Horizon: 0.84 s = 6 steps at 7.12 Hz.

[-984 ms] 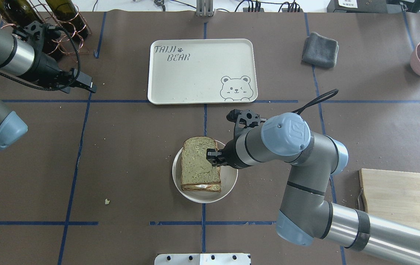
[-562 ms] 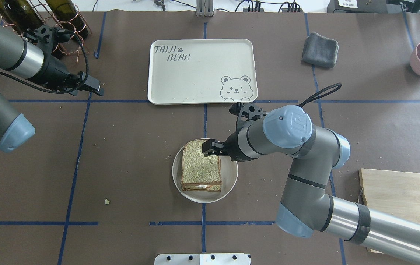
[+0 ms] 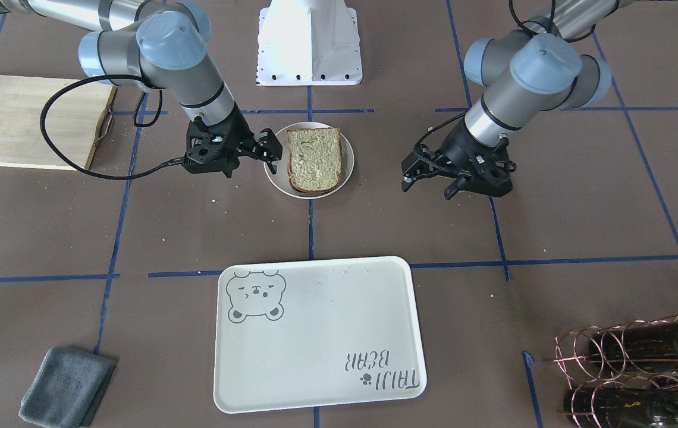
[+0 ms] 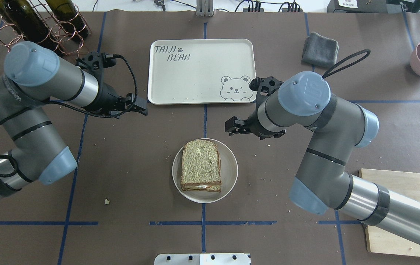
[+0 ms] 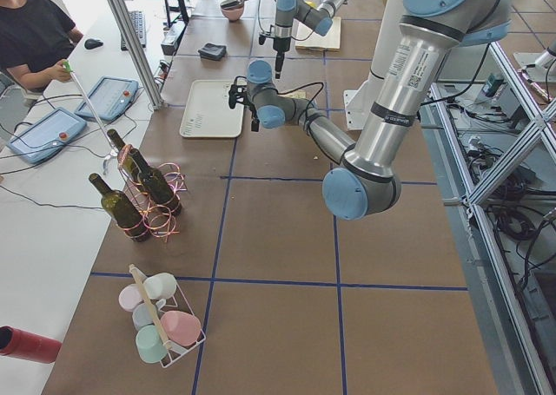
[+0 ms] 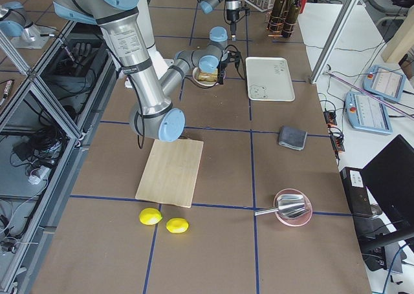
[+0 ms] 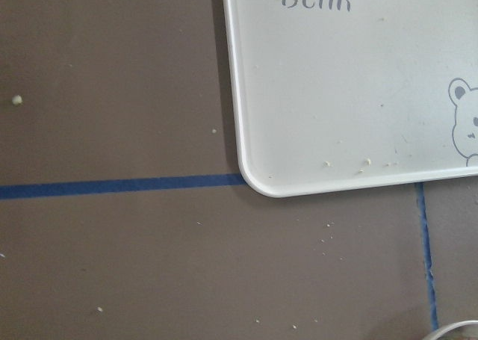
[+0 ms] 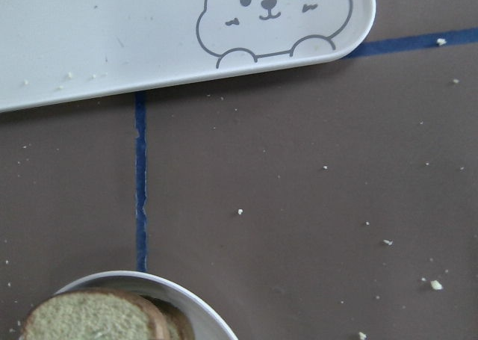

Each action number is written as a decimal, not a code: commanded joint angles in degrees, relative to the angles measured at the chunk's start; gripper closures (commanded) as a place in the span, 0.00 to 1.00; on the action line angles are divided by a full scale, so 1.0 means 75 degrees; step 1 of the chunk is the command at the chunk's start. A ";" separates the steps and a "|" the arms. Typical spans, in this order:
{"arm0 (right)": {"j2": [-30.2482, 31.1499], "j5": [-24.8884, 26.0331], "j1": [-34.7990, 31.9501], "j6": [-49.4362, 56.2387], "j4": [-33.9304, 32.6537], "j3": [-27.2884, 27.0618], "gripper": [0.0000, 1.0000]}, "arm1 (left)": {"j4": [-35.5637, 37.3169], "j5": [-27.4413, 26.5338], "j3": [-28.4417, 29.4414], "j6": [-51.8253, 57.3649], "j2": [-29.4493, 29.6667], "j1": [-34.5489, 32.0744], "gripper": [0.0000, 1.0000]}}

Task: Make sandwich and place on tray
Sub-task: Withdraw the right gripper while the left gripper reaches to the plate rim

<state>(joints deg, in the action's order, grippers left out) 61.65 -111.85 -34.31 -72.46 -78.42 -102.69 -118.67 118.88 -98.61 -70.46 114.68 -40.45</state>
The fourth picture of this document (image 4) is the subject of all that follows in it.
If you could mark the aluminium frame post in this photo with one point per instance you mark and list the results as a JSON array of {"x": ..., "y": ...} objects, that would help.
[{"x": 205, "y": 8}]

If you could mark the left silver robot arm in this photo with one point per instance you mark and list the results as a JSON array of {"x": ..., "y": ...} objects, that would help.
[{"x": 34, "y": 77}]

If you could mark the grey folded cloth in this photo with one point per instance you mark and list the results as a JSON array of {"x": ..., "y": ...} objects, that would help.
[{"x": 320, "y": 51}]

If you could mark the dark wine bottle front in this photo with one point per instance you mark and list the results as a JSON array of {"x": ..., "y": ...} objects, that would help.
[{"x": 26, "y": 21}]

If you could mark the dark wine bottle back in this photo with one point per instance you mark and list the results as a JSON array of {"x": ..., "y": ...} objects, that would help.
[{"x": 71, "y": 21}]

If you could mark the copper wire bottle rack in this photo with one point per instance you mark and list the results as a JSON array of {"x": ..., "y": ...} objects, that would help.
[{"x": 54, "y": 24}]

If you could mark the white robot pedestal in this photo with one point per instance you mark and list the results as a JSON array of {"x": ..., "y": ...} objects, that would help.
[{"x": 204, "y": 259}]

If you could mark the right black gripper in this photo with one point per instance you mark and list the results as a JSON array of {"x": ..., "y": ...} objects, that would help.
[{"x": 253, "y": 128}]

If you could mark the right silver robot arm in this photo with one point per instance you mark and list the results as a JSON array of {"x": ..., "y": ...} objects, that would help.
[{"x": 338, "y": 127}]

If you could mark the white round plate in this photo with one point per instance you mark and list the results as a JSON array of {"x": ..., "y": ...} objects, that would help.
[{"x": 229, "y": 175}]

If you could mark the dark wine bottle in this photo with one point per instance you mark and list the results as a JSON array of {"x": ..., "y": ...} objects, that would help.
[
  {"x": 26, "y": 21},
  {"x": 71, "y": 21}
]

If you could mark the wooden cutting board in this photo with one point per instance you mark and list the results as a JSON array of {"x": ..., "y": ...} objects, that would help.
[{"x": 399, "y": 232}]

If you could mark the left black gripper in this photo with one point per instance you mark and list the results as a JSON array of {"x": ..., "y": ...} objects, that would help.
[{"x": 106, "y": 98}]

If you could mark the white bear tray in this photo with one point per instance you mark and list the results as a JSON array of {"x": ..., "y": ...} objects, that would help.
[{"x": 201, "y": 71}]

